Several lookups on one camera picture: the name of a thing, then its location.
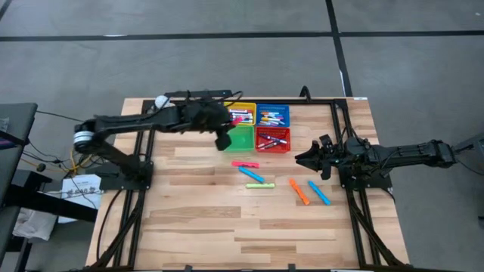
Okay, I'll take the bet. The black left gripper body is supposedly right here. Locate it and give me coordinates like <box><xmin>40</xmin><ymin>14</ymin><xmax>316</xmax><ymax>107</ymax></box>
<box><xmin>205</xmin><ymin>101</ymin><xmax>233</xmax><ymax>153</ymax></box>

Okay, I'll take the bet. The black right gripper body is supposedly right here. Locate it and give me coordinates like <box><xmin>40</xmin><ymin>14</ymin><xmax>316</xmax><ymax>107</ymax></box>
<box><xmin>317</xmin><ymin>133</ymin><xmax>343</xmax><ymax>181</ymax></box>

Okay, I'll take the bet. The light blue highlighter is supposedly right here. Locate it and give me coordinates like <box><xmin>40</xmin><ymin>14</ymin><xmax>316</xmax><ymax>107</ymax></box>
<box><xmin>238</xmin><ymin>166</ymin><xmax>266</xmax><ymax>184</ymax></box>
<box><xmin>307</xmin><ymin>180</ymin><xmax>332</xmax><ymax>207</ymax></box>

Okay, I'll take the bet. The orange highlighter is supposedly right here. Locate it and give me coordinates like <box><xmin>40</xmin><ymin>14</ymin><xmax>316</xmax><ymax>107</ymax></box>
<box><xmin>287</xmin><ymin>178</ymin><xmax>311</xmax><ymax>207</ymax></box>

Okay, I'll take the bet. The yellow plastic basket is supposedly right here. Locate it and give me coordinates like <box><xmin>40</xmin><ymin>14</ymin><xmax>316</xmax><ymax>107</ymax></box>
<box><xmin>223</xmin><ymin>101</ymin><xmax>258</xmax><ymax>127</ymax></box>

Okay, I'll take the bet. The green plastic basket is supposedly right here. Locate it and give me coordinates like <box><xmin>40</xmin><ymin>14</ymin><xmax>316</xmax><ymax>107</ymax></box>
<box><xmin>223</xmin><ymin>125</ymin><xmax>256</xmax><ymax>153</ymax></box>

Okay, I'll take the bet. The red plastic basket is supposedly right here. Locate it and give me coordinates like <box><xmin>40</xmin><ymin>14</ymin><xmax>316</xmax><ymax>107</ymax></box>
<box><xmin>255</xmin><ymin>126</ymin><xmax>292</xmax><ymax>154</ymax></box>

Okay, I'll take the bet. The black power strip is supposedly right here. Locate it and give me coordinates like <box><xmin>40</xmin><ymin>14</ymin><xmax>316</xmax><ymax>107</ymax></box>
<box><xmin>163</xmin><ymin>89</ymin><xmax>234</xmax><ymax>99</ymax></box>

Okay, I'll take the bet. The blue plastic basket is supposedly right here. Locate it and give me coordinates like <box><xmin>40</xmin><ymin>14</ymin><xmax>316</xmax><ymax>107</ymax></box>
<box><xmin>256</xmin><ymin>104</ymin><xmax>291</xmax><ymax>128</ymax></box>

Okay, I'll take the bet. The white bulb brass lamp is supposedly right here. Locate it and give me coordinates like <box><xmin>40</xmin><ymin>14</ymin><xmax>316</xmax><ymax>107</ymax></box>
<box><xmin>153</xmin><ymin>94</ymin><xmax>175</xmax><ymax>114</ymax></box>

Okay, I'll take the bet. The white paper sheet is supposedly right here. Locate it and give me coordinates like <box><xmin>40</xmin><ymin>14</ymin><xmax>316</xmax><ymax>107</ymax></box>
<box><xmin>58</xmin><ymin>174</ymin><xmax>103</xmax><ymax>224</ymax></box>

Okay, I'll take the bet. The black side desk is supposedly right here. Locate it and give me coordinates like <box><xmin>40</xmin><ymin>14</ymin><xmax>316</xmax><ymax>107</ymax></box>
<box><xmin>0</xmin><ymin>102</ymin><xmax>98</xmax><ymax>272</ymax></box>

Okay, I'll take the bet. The white crumpled cloth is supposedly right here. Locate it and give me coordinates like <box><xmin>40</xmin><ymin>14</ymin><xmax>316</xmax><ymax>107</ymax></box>
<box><xmin>12</xmin><ymin>206</ymin><xmax>57</xmax><ymax>242</ymax></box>

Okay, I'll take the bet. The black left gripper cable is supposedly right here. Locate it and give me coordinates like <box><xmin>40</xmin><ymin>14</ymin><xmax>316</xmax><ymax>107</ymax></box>
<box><xmin>210</xmin><ymin>90</ymin><xmax>244</xmax><ymax>109</ymax></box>

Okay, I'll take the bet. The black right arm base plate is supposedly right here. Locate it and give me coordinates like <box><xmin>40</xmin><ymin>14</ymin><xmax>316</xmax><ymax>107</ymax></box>
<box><xmin>337</xmin><ymin>158</ymin><xmax>394</xmax><ymax>190</ymax></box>

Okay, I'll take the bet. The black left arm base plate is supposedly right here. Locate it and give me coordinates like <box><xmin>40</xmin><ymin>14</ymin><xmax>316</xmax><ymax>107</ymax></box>
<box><xmin>94</xmin><ymin>162</ymin><xmax>154</xmax><ymax>191</ymax></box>

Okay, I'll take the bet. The yellow cable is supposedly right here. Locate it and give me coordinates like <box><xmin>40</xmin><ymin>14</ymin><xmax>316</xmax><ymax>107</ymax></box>
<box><xmin>69</xmin><ymin>147</ymin><xmax>95</xmax><ymax>177</ymax></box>

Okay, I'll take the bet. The black floor cable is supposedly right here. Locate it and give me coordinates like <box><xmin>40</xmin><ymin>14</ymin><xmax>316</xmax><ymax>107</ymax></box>
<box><xmin>36</xmin><ymin>110</ymin><xmax>86</xmax><ymax>123</ymax></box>

